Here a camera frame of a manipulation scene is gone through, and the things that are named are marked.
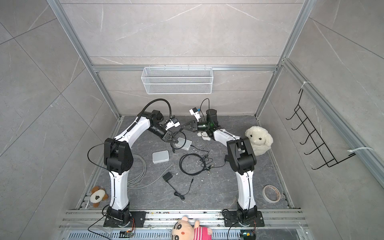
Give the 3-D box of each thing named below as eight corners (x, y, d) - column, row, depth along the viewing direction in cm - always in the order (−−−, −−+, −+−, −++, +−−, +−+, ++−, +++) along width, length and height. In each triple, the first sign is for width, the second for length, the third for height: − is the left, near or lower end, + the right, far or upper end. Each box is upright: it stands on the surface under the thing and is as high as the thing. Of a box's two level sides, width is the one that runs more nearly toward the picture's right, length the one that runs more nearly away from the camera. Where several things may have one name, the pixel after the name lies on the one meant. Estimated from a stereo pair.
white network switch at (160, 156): (153, 164, 95) (152, 162, 93) (152, 154, 99) (151, 152, 98) (169, 160, 97) (169, 158, 95) (168, 151, 101) (167, 149, 99)
